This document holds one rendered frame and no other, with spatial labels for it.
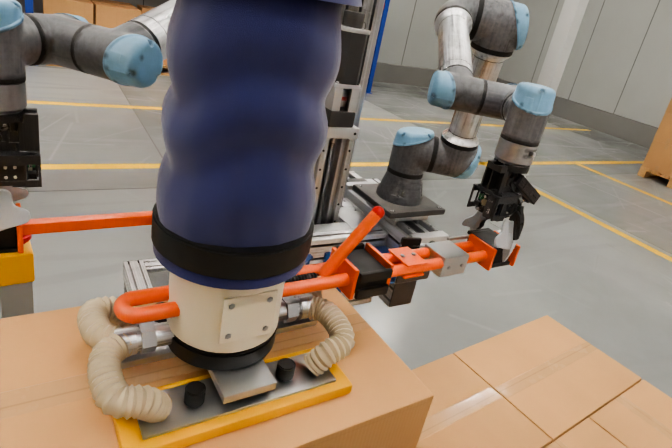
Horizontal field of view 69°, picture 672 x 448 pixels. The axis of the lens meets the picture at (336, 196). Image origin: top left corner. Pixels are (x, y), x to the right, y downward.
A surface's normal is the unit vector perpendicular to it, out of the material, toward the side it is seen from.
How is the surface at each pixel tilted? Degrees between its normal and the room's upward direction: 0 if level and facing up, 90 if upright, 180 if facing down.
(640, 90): 90
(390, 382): 0
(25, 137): 90
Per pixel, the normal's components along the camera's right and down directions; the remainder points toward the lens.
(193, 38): -0.63, 0.03
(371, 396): 0.18, -0.91
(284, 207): 0.60, 0.38
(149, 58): 0.92, 0.29
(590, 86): -0.85, 0.04
